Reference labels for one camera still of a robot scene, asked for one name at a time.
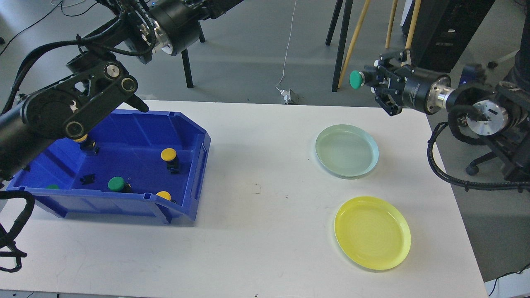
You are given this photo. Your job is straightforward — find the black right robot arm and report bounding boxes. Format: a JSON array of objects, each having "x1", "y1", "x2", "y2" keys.
[{"x1": 349, "y1": 1, "x2": 529, "y2": 192}]

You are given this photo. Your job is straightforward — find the yellow plate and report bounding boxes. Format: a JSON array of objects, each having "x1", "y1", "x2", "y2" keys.
[{"x1": 333, "y1": 196, "x2": 412, "y2": 270}]

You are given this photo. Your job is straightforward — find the wooden easel legs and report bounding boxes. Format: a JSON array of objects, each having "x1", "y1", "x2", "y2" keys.
[{"x1": 337, "y1": 0, "x2": 422, "y2": 89}]

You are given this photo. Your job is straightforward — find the light green plate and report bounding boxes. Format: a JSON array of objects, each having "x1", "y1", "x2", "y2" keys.
[{"x1": 315, "y1": 124, "x2": 379, "y2": 179}]

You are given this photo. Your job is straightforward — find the green push button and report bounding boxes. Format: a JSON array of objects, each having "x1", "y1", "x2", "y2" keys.
[
  {"x1": 349, "y1": 70, "x2": 373, "y2": 90},
  {"x1": 107, "y1": 177, "x2": 132, "y2": 194}
]

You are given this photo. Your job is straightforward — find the yellow push button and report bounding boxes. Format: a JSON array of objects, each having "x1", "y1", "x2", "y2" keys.
[
  {"x1": 160, "y1": 148, "x2": 180, "y2": 174},
  {"x1": 74, "y1": 134, "x2": 100, "y2": 155},
  {"x1": 157, "y1": 191, "x2": 175, "y2": 202}
]

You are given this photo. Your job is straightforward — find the small black button part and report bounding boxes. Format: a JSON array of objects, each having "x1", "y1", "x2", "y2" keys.
[{"x1": 79, "y1": 174, "x2": 95, "y2": 185}]

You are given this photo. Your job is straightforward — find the black tripod legs left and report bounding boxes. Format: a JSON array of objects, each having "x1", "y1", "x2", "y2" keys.
[{"x1": 181, "y1": 25, "x2": 206, "y2": 89}]

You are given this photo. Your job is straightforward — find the black cables on floor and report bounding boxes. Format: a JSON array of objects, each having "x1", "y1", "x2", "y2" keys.
[{"x1": 0, "y1": 0, "x2": 108, "y2": 57}]

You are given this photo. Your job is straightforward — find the black office chair base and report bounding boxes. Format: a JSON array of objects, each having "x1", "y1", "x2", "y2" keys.
[{"x1": 465, "y1": 151, "x2": 504, "y2": 177}]

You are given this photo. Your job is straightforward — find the yellow push button front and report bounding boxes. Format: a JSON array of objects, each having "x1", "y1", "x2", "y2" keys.
[{"x1": 157, "y1": 191, "x2": 175, "y2": 202}]

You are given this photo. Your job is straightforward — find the black stand legs centre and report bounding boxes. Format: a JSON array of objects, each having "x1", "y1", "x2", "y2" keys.
[{"x1": 325, "y1": 0, "x2": 353, "y2": 92}]

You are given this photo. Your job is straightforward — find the black computer tower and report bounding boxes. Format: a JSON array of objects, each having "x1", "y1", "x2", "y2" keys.
[{"x1": 409, "y1": 0, "x2": 494, "y2": 73}]

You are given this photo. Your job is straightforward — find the black cable bottom right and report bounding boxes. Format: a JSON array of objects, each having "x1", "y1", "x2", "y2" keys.
[{"x1": 487, "y1": 262, "x2": 530, "y2": 297}]

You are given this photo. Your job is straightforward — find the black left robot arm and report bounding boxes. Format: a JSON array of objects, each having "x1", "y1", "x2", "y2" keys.
[{"x1": 0, "y1": 0, "x2": 240, "y2": 182}]

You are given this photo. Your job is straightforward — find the white cable on floor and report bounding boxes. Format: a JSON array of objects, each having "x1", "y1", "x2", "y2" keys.
[{"x1": 275, "y1": 0, "x2": 298, "y2": 92}]

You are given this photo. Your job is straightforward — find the white power adapter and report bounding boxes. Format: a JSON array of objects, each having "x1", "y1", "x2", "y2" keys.
[{"x1": 280, "y1": 89, "x2": 302, "y2": 105}]

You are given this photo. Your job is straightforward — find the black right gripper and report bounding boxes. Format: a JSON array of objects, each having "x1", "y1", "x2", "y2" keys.
[{"x1": 364, "y1": 50, "x2": 452, "y2": 116}]

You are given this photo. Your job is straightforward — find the blue plastic storage bin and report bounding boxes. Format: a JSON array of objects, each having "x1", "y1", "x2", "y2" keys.
[{"x1": 7, "y1": 110, "x2": 211, "y2": 224}]

